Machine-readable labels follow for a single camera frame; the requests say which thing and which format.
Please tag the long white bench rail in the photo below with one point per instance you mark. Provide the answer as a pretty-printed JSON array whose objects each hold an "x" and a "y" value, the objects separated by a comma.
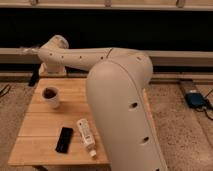
[{"x": 159, "y": 58}]

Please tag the blue box device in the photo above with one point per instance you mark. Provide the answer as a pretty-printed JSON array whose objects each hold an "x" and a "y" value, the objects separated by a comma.
[{"x": 195, "y": 100}]

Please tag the black bench leg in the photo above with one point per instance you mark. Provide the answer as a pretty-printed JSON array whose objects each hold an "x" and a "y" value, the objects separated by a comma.
[{"x": 35, "y": 76}]

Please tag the black remote control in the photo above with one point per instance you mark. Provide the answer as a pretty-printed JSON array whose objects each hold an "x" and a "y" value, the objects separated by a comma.
[{"x": 64, "y": 140}]

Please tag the white tube bottle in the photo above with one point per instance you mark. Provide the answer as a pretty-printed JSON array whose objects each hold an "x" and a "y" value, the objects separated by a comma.
[{"x": 87, "y": 137}]

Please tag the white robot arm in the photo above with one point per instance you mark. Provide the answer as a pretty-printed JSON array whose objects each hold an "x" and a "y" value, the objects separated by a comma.
[{"x": 115, "y": 83}]

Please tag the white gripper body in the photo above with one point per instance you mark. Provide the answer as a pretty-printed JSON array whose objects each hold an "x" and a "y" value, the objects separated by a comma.
[{"x": 52, "y": 70}]

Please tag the white cup with brown inside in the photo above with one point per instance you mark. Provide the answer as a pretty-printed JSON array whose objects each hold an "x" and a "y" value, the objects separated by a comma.
[{"x": 51, "y": 96}]

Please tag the wooden table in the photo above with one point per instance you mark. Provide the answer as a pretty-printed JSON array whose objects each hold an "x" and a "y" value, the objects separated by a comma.
[{"x": 40, "y": 130}]

